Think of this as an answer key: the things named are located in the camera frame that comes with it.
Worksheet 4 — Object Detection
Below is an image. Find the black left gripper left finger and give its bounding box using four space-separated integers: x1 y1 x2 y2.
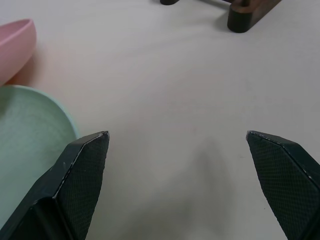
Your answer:
0 130 111 240

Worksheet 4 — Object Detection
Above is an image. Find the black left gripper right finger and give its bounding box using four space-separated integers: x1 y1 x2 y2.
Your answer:
245 130 320 240

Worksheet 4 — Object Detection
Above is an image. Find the dark wooden rack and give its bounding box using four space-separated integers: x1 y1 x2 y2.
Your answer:
159 0 283 34

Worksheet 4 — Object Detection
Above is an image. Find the green plate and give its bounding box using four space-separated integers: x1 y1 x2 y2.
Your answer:
0 84 79 223

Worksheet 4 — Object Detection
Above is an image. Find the pink bowl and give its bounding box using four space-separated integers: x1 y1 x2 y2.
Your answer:
0 18 37 86

